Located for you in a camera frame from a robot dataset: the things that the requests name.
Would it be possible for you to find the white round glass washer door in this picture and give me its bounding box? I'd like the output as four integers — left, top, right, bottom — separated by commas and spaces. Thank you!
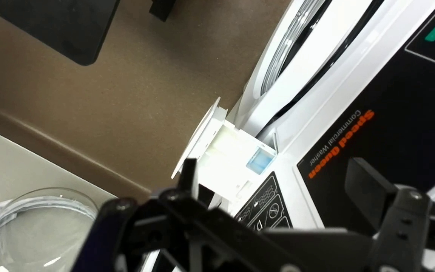
0, 186, 102, 272
229, 0, 385, 138

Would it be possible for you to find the black washer instruction label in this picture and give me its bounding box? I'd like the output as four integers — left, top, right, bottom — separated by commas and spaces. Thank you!
233, 171, 294, 233

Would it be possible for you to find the black button control panel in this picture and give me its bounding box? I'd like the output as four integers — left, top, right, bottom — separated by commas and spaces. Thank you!
294, 0, 435, 239

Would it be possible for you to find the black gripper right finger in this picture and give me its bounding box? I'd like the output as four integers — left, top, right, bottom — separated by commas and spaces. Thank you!
264, 156, 435, 272

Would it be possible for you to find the black floor base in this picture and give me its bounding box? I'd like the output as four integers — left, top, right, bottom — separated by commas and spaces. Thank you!
0, 0, 122, 67

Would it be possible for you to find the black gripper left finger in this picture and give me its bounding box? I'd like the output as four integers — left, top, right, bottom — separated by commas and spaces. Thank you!
70, 157, 289, 272

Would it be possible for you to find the white detergent drawer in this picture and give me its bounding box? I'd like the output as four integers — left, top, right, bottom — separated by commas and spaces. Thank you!
170, 96, 279, 209

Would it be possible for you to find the white washer with number card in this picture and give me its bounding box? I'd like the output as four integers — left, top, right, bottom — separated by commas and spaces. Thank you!
226, 0, 435, 272

